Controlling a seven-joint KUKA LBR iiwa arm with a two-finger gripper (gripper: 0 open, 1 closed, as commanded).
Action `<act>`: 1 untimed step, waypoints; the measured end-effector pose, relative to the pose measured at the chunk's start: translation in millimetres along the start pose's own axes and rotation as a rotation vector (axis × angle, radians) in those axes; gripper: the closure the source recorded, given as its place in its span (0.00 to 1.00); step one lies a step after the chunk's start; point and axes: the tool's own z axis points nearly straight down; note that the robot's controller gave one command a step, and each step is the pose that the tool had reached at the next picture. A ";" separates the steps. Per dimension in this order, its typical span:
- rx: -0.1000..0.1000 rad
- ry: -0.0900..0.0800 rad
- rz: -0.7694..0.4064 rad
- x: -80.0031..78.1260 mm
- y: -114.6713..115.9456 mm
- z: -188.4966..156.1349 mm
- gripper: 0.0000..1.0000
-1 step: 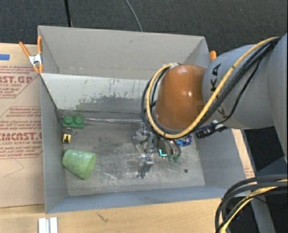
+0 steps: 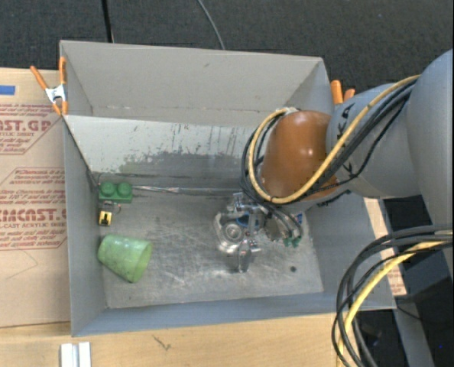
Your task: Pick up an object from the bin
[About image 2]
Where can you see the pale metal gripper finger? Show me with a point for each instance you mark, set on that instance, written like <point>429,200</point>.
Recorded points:
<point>241,260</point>
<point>251,252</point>

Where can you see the light green plastic cup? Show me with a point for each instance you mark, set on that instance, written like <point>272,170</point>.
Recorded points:
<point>124,256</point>

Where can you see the clear round glass thing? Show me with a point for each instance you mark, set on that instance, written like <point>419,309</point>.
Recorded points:
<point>229,232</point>

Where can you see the green toy brick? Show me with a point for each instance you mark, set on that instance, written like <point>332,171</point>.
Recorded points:
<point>115,193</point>

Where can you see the grey metal bin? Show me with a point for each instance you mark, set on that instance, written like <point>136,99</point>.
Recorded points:
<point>196,273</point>

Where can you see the brown cardboard board red print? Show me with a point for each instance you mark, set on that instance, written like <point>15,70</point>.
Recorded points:
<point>28,266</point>

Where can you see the small yellow and black toy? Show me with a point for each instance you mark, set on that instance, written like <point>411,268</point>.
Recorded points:
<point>105,217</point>

